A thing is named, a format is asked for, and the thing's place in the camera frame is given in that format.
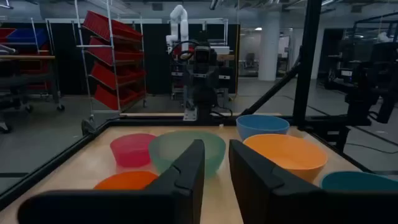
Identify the blue plastic storage bin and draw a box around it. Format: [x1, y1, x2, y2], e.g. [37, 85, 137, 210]
[6, 27, 47, 44]

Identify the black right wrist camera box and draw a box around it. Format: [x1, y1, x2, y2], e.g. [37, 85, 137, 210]
[194, 46, 218, 66]

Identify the red plastic storage bin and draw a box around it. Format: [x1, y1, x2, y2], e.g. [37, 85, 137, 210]
[90, 61, 146, 91]
[82, 10, 143, 43]
[94, 84, 147, 111]
[86, 36, 144, 66]

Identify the white metal shelf rack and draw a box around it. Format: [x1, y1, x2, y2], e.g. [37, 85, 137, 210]
[73, 0, 149, 125]

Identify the blue plastic bowl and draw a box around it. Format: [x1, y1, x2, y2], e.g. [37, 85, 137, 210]
[235, 114, 290, 141]

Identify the black equipment stand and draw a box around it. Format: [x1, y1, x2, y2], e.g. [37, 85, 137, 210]
[345, 40, 398, 125]

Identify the large orange plastic bowl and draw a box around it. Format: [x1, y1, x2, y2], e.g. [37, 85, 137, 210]
[242, 133, 329, 184]

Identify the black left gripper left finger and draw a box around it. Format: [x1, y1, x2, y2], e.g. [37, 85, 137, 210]
[17, 139, 206, 224]

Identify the pale green plastic bowl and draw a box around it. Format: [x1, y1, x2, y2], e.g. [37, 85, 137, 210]
[148, 129, 226, 180]

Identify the black aluminium table frame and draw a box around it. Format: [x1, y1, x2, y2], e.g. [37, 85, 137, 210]
[0, 0, 398, 212]

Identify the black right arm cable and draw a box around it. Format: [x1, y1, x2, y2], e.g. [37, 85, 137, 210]
[172, 39, 200, 62]

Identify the silver metal bracket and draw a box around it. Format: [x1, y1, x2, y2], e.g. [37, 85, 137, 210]
[183, 107, 198, 121]

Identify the white round pillar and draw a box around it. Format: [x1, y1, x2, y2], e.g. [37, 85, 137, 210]
[257, 12, 292, 82]

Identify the wooden top cart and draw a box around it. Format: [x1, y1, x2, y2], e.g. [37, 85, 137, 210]
[0, 18, 65, 112]

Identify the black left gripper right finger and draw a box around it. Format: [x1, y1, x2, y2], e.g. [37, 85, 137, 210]
[229, 139, 398, 224]

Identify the small pink plastic bowl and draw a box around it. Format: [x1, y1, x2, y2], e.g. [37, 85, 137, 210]
[109, 133, 157, 169]

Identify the small orange plastic bowl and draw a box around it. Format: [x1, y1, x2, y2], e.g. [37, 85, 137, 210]
[93, 170, 159, 191]

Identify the teal plastic bowl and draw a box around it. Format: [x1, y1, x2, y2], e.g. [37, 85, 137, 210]
[320, 170, 398, 192]

